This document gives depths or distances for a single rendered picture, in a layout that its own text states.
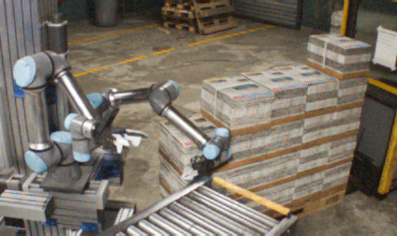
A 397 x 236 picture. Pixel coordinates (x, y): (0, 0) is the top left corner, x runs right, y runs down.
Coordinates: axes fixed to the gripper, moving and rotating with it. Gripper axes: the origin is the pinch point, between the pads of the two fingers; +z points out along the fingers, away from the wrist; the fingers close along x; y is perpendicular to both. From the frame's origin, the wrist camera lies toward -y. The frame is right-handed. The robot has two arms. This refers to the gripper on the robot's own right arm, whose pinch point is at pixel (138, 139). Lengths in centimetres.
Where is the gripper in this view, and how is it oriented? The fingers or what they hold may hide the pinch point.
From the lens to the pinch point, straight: 158.4
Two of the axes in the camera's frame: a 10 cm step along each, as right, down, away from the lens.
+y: -1.0, 9.5, 2.9
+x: -4.9, 2.1, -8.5
